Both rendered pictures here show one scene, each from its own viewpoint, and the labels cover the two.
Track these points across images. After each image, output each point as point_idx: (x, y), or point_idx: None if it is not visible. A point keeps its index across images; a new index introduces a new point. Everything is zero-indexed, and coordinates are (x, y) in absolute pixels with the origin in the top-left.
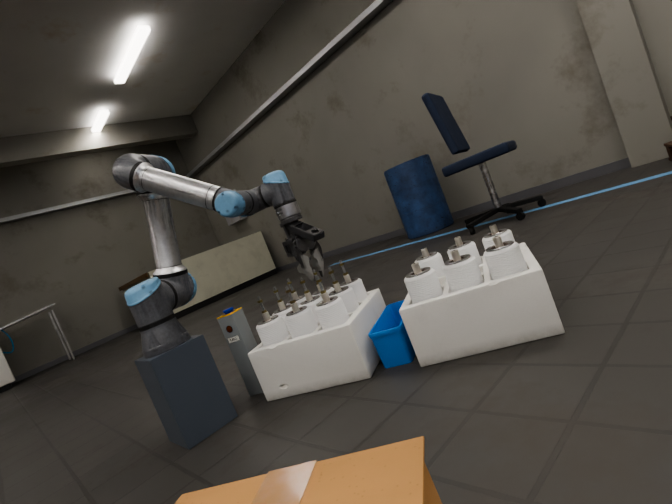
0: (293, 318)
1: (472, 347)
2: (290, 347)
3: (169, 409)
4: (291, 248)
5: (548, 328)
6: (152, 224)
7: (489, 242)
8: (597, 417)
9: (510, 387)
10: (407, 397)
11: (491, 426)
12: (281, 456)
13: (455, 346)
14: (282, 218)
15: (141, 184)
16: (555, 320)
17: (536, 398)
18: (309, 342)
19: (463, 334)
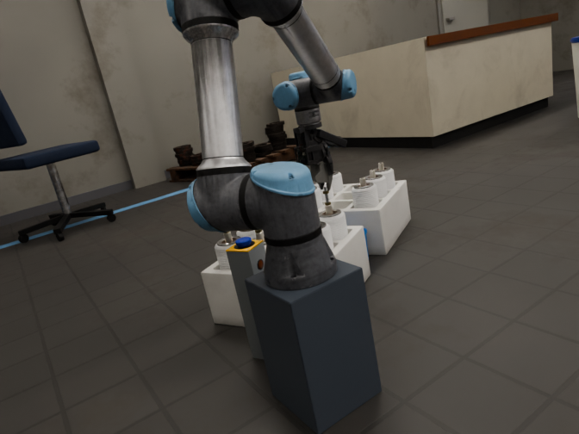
0: (329, 228)
1: (396, 233)
2: (339, 258)
3: (368, 340)
4: (315, 155)
5: (408, 216)
6: (233, 81)
7: (337, 177)
8: (504, 218)
9: (456, 231)
10: (429, 257)
11: (492, 235)
12: (466, 303)
13: (393, 234)
14: (318, 120)
15: (299, 15)
16: (409, 211)
17: (475, 226)
18: (347, 249)
19: (395, 225)
